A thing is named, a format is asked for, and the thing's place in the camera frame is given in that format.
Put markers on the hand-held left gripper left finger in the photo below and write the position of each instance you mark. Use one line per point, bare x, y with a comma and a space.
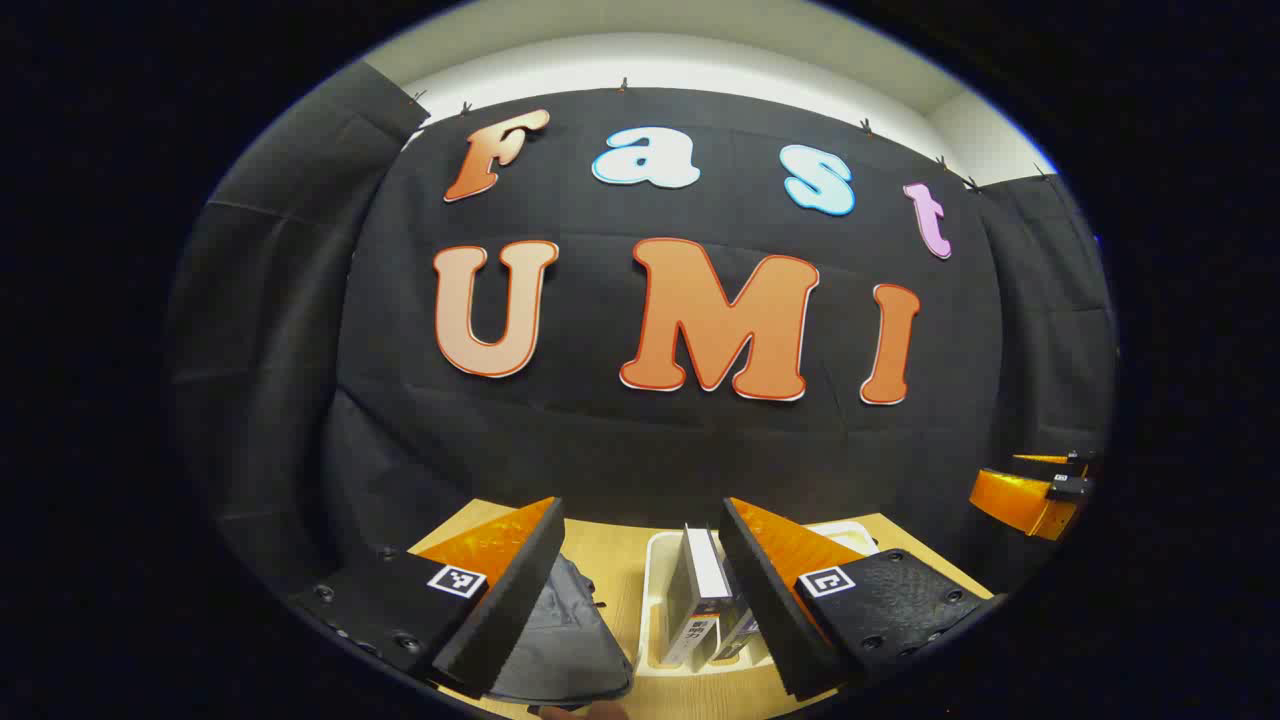
510, 610

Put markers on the grey schoolbag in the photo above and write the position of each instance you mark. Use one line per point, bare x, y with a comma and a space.
560, 640

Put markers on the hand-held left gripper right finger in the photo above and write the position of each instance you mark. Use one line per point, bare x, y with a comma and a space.
770, 610

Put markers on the white bookshelf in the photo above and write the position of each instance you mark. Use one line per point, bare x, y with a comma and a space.
655, 600

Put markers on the black and white cover book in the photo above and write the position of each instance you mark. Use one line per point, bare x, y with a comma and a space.
705, 575

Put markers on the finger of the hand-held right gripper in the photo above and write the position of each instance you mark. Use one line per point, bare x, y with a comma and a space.
1010, 495
1050, 459

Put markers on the blue cover book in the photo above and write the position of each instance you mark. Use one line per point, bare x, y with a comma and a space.
738, 632

